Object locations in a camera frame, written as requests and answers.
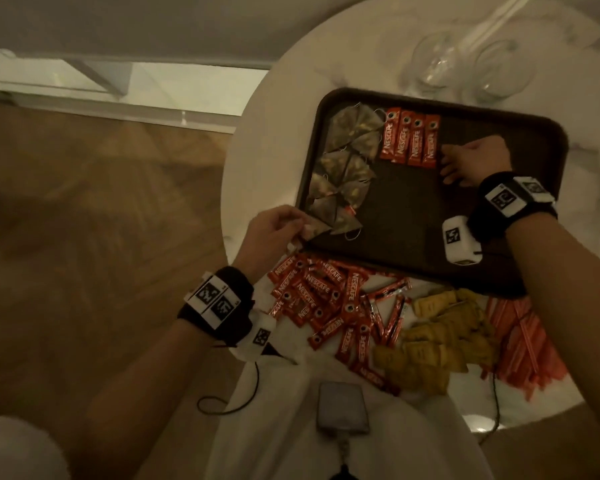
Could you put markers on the person's right hand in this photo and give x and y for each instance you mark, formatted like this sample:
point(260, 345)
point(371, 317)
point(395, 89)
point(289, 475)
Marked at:
point(475, 162)

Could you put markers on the person's left hand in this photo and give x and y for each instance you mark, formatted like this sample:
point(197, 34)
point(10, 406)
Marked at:
point(267, 239)

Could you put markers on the dark brown tray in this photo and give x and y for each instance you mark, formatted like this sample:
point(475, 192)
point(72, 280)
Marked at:
point(420, 219)

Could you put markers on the pile of red Nescafe sachets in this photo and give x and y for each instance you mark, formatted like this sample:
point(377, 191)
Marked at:
point(325, 299)

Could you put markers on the neat cluster of tea bags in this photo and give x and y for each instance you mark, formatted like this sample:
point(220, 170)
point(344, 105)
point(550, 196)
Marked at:
point(345, 134)

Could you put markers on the pile of yellow sachets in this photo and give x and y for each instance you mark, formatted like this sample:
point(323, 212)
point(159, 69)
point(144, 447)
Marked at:
point(440, 339)

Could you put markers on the pile of orange stick packets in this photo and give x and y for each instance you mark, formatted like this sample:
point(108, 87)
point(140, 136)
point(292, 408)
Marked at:
point(525, 344)

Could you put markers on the person's right forearm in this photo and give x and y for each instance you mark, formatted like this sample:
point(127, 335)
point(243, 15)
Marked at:
point(570, 304)

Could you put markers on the person's left forearm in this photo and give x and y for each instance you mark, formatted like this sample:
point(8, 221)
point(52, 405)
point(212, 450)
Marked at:
point(145, 394)

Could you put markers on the person's white trousers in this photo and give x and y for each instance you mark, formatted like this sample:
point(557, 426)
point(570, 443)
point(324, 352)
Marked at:
point(280, 434)

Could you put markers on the black right wristband with markers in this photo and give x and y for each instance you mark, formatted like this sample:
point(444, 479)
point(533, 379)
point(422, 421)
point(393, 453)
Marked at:
point(490, 214)

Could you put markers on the clear glass cup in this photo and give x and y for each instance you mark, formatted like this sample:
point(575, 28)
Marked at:
point(502, 69)
point(437, 62)

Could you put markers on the round white marble table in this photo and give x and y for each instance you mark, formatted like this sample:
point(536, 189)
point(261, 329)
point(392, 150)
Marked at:
point(155, 89)

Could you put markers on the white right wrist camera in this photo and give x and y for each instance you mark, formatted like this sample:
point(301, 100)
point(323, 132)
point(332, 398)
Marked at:
point(460, 242)

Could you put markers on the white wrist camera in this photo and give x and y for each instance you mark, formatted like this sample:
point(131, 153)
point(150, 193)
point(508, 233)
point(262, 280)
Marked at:
point(460, 242)
point(255, 337)

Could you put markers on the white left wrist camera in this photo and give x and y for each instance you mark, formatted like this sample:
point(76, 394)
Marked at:
point(255, 337)

